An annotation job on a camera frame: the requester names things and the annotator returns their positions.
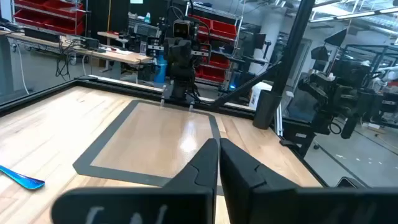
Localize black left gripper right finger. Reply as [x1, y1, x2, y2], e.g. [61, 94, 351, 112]
[219, 138, 398, 224]

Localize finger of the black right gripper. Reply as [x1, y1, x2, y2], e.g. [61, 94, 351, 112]
[179, 37, 196, 78]
[164, 37, 180, 77]

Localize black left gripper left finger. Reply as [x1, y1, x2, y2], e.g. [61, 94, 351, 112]
[51, 138, 218, 224]

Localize black cylindrical cup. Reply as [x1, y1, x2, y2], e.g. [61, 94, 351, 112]
[252, 89, 282, 130]

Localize blue utensil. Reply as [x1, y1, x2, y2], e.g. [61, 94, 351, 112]
[0, 164, 46, 190]

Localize metal shelf rack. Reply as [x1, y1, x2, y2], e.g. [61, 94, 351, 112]
[188, 2, 243, 87]
[11, 0, 91, 37]

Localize blue cylindrical container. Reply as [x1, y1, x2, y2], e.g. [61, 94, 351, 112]
[154, 54, 169, 84]

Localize red plastic storage bin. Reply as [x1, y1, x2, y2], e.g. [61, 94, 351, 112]
[43, 17, 85, 35]
[43, 0, 85, 18]
[14, 0, 46, 9]
[211, 20, 238, 40]
[14, 8, 47, 27]
[188, 14, 213, 32]
[203, 54, 231, 70]
[195, 65, 226, 83]

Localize grey bench instrument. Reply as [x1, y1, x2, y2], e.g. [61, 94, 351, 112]
[133, 23, 161, 39]

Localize wooden workbench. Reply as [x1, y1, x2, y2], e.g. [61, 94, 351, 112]
[4, 30, 154, 67]

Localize white box with code label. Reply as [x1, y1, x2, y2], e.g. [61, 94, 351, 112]
[248, 81, 273, 110]

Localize white building column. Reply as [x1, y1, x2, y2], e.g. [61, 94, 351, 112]
[248, 11, 286, 75]

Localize black device box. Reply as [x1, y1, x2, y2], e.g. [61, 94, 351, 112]
[24, 27, 62, 43]

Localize black lamp shade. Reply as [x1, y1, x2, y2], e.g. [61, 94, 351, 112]
[323, 28, 348, 48]

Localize LED light strip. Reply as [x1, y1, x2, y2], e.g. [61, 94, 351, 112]
[308, 6, 398, 23]

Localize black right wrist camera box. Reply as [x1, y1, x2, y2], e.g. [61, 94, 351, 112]
[172, 19, 193, 40]

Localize black aluminium rig frame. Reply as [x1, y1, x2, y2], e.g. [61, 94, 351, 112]
[210, 0, 317, 110]

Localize black cable bundle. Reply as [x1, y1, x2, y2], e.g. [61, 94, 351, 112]
[55, 39, 79, 81]

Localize white cable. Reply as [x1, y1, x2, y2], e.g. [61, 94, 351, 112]
[14, 43, 30, 96]

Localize black background station frame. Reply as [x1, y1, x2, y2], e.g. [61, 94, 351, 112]
[341, 43, 398, 80]

